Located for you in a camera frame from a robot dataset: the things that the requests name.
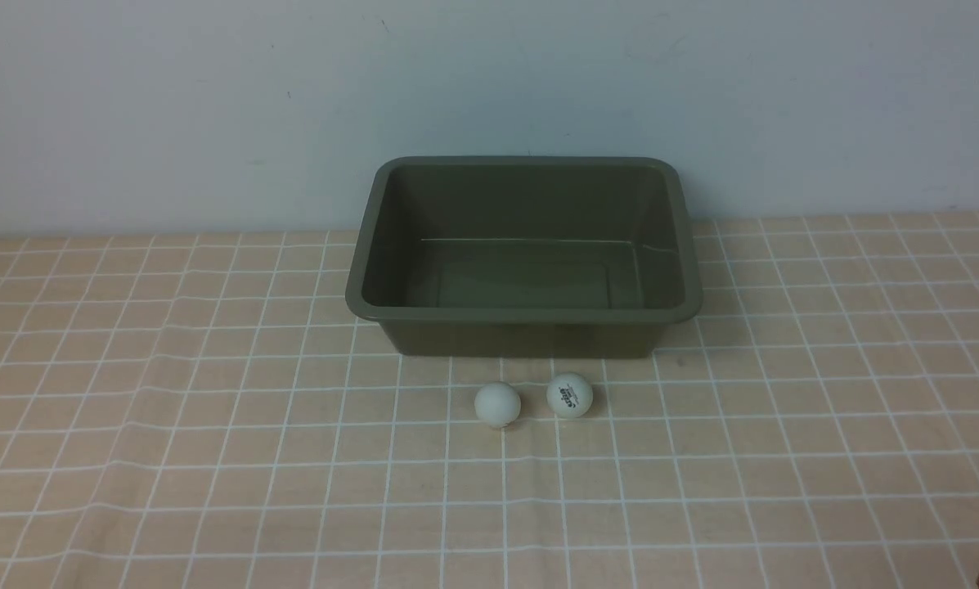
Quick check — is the white ping-pong ball with logo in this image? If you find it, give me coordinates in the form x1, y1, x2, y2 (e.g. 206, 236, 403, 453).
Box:
546, 372, 595, 419

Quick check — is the plain white ping-pong ball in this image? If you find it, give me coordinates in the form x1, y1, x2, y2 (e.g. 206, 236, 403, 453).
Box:
474, 381, 522, 429

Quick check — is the olive green plastic bin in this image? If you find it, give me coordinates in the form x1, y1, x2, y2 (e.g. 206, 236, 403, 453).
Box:
344, 156, 703, 358

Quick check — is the peach grid-pattern tablecloth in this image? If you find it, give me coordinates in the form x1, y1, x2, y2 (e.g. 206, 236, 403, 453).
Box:
0, 212, 979, 588

